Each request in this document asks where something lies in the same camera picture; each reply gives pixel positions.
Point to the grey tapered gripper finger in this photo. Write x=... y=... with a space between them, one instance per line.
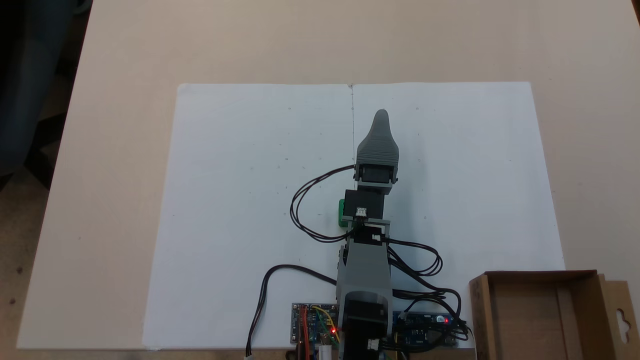
x=378 y=145

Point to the green dice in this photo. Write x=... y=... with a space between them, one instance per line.
x=342 y=212

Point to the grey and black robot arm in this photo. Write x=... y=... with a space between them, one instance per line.
x=365 y=265

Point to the white paper sheet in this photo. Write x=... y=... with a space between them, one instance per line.
x=475 y=175
x=225 y=200

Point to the grey circuit board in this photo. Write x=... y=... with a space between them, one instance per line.
x=315 y=325

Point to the blue circuit board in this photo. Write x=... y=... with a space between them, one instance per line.
x=425 y=330

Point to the white connector plug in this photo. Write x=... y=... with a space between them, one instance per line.
x=325 y=353

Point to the brown cardboard box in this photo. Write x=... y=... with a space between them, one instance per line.
x=530 y=315

